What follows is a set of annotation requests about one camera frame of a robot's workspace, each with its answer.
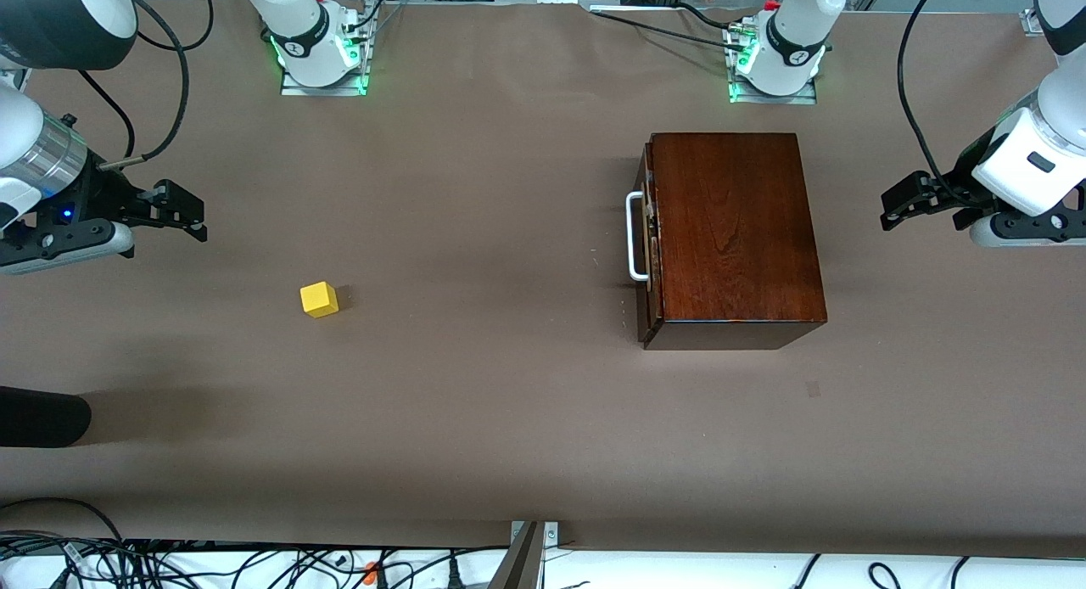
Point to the dark brown wooden cabinet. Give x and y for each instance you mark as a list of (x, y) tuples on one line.
[(738, 232)]

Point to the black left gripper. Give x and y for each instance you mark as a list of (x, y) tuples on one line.
[(956, 184)]

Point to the aluminium frame profile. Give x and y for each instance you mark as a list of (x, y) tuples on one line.
[(1035, 22)]

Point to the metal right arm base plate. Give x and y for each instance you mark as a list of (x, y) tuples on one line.
[(293, 89)]

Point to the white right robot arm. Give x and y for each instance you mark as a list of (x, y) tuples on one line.
[(305, 29)]

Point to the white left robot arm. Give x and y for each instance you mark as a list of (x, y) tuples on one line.
[(793, 46)]

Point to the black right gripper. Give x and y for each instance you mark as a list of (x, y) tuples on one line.
[(103, 195)]

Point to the yellow wooden block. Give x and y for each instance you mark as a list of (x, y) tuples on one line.
[(319, 300)]

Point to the metal frame post with bracket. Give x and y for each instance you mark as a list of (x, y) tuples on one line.
[(522, 563)]

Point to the black cylinder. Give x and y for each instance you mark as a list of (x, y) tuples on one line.
[(42, 417)]

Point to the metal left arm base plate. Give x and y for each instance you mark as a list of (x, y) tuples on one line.
[(806, 98)]

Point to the brown paper table cover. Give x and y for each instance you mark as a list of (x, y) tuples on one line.
[(509, 402)]

